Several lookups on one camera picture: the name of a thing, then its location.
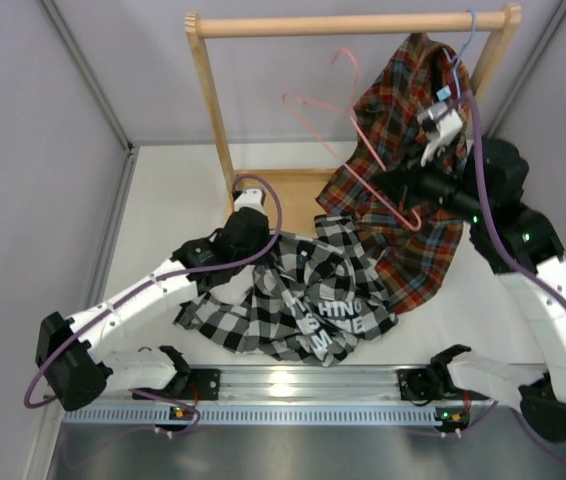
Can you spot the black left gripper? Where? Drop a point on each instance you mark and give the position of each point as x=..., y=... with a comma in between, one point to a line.
x=265, y=236

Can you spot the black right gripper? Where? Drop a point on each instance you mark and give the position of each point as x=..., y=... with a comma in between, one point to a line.
x=402, y=183

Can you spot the black white checked shirt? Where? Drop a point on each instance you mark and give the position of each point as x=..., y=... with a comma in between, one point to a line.
x=312, y=301

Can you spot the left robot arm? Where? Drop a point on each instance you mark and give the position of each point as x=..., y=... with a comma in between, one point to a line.
x=80, y=357

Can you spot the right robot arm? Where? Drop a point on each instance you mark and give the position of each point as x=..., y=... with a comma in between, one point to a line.
x=525, y=253

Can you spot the red brown plaid shirt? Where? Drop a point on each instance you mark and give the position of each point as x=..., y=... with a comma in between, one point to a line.
x=412, y=249

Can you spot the wooden clothes rack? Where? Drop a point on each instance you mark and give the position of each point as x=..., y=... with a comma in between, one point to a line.
x=267, y=48

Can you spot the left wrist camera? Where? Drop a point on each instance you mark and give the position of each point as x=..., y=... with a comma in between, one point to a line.
x=251, y=197

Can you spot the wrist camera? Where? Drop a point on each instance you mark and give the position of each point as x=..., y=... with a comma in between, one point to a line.
x=251, y=197
x=441, y=123

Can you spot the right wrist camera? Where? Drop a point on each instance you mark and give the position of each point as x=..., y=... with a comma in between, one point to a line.
x=441, y=123

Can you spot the blue wire hanger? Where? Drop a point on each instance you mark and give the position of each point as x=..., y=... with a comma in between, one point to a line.
x=444, y=93

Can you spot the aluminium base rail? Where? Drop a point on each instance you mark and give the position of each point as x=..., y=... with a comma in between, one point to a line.
x=303, y=382

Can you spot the perforated cable duct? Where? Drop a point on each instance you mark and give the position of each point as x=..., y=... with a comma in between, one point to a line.
x=141, y=413

